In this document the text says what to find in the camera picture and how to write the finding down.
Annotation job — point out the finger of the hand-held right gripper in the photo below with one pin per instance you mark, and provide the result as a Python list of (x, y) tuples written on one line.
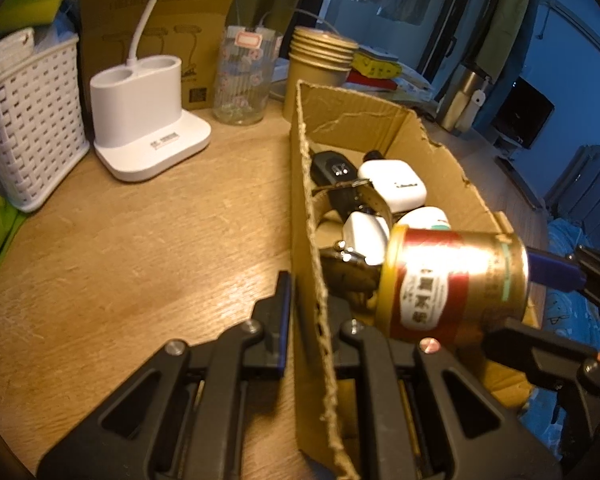
[(555, 270), (530, 350)]

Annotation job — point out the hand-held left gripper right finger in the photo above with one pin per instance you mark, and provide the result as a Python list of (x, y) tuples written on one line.
[(360, 350)]

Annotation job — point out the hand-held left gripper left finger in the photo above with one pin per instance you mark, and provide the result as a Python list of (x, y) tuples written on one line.
[(281, 325)]

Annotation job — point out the red and gold tin can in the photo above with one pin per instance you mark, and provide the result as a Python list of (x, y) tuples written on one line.
[(450, 280)]

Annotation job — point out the white charger plug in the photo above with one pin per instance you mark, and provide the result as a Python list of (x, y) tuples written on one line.
[(365, 235)]

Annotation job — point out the white bottle green label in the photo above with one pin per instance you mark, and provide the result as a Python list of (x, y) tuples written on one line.
[(425, 218)]

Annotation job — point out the black car key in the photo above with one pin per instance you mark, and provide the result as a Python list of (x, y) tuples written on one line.
[(332, 167)]

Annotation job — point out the white earbuds case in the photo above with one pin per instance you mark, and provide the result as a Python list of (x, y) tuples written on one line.
[(392, 185)]

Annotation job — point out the blue printed bedding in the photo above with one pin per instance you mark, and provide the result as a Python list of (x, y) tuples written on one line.
[(565, 232)]

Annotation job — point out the white television stand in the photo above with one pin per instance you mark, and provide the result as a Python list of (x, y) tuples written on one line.
[(520, 170)]

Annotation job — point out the black television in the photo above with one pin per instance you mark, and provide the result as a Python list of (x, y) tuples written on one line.
[(525, 112)]

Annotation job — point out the steel travel tumbler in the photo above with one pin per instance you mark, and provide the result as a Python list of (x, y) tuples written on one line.
[(462, 100)]

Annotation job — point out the white air conditioner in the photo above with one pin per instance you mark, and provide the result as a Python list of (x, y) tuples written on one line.
[(585, 30)]

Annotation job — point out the white desk lamp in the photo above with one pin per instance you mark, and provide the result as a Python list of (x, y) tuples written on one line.
[(145, 120)]

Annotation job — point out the red book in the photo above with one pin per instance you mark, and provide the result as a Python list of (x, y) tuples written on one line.
[(372, 82)]

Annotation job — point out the stack of paper cups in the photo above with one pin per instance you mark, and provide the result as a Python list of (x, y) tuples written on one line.
[(320, 65)]

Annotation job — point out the cardboard lamp box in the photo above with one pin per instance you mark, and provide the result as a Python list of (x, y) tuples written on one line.
[(200, 25)]

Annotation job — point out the white woven plastic basket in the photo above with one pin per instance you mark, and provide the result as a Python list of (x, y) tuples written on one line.
[(30, 135)]

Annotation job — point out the white tissue pack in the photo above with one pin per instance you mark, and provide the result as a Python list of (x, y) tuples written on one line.
[(5, 55)]

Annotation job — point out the yellow green sponge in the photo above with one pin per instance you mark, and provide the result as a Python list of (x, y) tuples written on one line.
[(30, 5)]

